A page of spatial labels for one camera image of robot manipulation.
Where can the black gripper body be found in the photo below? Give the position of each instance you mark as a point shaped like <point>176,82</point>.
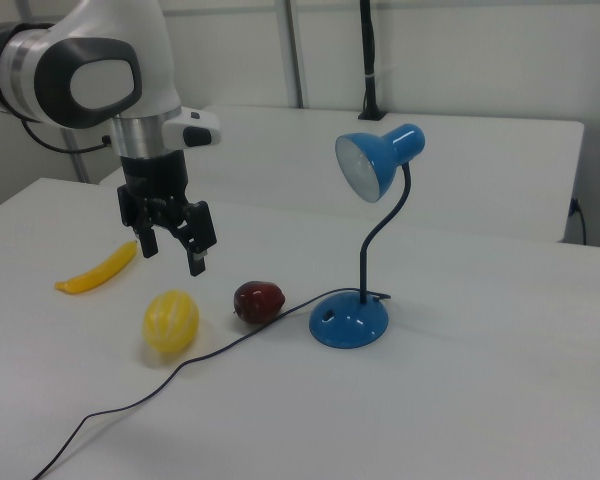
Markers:
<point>152,175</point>

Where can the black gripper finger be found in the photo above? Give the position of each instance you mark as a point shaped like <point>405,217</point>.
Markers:
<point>199,225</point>
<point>149,242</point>

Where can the blue gooseneck desk lamp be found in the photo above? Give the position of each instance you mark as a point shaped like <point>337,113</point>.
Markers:
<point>365,155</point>

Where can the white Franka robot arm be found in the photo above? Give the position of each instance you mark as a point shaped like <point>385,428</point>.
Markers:
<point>130,30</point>

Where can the yellow toy banana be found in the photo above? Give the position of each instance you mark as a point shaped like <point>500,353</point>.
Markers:
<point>102,272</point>

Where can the yellow striped toy melon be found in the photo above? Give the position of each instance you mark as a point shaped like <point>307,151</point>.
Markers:
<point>170,321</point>

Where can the dark red toy apple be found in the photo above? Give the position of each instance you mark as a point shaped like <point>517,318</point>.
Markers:
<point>257,301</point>

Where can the white background table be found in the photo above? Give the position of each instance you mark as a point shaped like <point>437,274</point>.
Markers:
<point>455,165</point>

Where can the metal frame leg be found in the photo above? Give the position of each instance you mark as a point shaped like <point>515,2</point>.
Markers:
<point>77,160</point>

